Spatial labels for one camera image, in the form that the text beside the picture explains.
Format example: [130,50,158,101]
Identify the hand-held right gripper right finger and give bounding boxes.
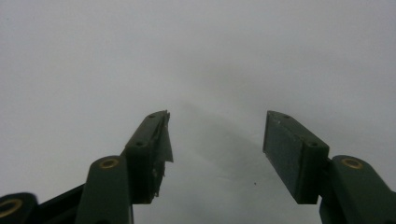
[262,110,396,224]

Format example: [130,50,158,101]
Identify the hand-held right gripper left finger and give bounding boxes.
[74,109,175,224]

